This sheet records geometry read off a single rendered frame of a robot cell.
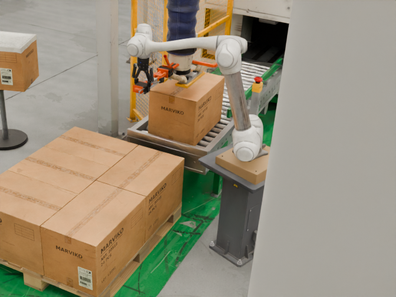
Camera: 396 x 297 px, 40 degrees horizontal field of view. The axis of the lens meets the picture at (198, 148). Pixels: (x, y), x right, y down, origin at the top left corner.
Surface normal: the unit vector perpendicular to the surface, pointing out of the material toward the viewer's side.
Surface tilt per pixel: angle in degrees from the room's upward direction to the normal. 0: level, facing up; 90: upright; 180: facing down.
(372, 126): 90
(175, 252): 0
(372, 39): 90
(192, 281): 0
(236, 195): 90
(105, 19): 90
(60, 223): 0
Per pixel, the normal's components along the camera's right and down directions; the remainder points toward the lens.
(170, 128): -0.40, 0.42
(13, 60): -0.07, 0.48
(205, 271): 0.07, -0.87
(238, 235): -0.70, 0.30
